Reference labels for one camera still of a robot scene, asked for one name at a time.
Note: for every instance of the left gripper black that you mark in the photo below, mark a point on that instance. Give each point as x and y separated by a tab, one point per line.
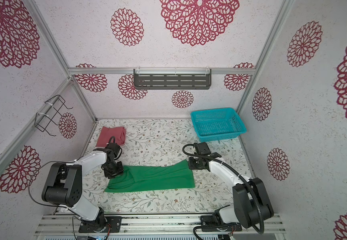
110	175

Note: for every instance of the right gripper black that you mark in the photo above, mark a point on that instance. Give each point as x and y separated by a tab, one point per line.
191	163

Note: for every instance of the green tank top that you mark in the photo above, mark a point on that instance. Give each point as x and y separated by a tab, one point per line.
144	178

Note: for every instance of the pink tank top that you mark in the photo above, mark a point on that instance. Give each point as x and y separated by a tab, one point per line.
119	134

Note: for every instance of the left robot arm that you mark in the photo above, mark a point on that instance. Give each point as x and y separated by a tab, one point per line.
63	186

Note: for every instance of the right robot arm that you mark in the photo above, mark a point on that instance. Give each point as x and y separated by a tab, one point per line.
251	205

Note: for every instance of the teal plastic basket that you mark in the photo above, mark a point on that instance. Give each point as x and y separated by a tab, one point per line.
217	124

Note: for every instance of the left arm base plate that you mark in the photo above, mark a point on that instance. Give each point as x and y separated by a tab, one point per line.
102	225

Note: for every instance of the aluminium front rail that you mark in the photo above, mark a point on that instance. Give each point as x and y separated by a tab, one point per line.
130	224

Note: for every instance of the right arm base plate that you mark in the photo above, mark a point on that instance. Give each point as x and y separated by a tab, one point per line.
212	223

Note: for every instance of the black wire wall rack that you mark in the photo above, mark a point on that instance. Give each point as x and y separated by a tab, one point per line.
55	103

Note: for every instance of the grey wall shelf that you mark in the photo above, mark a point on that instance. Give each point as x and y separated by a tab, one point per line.
171	80

